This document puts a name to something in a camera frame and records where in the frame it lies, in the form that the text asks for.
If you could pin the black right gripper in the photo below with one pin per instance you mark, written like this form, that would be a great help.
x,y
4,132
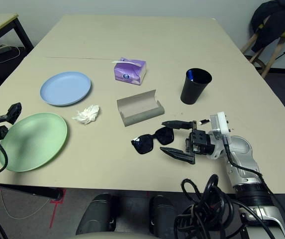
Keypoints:
x,y
199,142

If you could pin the black sunglasses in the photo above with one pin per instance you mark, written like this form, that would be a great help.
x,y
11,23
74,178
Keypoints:
x,y
144,145

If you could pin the light green plate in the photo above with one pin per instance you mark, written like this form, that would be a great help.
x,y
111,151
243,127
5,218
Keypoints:
x,y
35,142

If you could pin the grey glasses case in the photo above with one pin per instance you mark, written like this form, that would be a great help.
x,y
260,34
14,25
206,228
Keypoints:
x,y
137,107

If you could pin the white tissue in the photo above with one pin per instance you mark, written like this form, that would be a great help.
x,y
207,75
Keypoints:
x,y
88,114

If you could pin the white marker black cap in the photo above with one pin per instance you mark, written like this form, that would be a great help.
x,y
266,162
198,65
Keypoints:
x,y
204,121

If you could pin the black plastic cup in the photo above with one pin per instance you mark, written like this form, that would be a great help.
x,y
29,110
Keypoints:
x,y
190,94

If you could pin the grey power adapter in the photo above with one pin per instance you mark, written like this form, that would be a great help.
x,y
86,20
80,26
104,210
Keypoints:
x,y
0,49

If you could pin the blue marker pen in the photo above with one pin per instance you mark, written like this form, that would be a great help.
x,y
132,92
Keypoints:
x,y
190,75

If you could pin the light blue plate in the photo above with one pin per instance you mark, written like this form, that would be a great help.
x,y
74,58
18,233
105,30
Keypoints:
x,y
65,87

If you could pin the dark grey robot right leg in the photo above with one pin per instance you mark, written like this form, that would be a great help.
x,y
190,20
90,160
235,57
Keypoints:
x,y
162,216

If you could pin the dark grey robot leg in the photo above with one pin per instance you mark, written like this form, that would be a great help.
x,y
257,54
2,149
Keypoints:
x,y
95,216
162,216

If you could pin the purple tissue pack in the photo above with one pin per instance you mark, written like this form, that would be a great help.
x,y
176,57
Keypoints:
x,y
129,73

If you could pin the dark grey robot left leg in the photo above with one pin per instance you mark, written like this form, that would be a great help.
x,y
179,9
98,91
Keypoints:
x,y
95,216

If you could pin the wooden chair with jacket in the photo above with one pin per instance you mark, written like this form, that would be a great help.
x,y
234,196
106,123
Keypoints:
x,y
269,20

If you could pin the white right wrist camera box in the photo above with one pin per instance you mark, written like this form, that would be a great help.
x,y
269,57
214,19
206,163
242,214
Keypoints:
x,y
220,124

